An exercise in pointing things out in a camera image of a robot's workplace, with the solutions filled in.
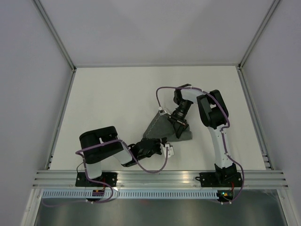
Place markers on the right aluminium frame post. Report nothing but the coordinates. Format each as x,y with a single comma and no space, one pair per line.
263,25

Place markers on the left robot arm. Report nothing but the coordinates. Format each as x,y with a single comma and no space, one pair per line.
100,144

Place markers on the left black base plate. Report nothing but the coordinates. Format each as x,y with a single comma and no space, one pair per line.
109,178

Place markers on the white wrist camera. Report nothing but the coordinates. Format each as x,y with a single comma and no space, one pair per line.
168,150
162,111

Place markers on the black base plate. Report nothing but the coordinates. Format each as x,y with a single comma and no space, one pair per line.
109,178
209,179

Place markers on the grey cloth napkin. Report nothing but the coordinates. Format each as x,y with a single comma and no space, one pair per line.
160,127

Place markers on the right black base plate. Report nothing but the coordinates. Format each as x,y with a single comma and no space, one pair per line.
209,179

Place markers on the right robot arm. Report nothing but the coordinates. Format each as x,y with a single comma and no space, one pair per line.
215,116

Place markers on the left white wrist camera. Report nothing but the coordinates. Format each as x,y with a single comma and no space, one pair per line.
168,150

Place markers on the aluminium frame post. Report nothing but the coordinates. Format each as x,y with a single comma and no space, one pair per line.
47,20
263,25

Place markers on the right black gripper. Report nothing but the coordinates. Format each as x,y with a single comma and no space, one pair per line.
179,127

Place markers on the left aluminium frame post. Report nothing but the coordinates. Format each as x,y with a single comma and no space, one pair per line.
47,20

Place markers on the aluminium front rail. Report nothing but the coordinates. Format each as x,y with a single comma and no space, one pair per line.
254,179

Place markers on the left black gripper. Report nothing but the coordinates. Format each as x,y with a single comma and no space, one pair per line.
159,142

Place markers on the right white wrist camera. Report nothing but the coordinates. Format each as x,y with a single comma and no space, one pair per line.
162,111

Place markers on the white slotted cable duct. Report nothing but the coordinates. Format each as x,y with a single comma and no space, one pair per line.
131,194

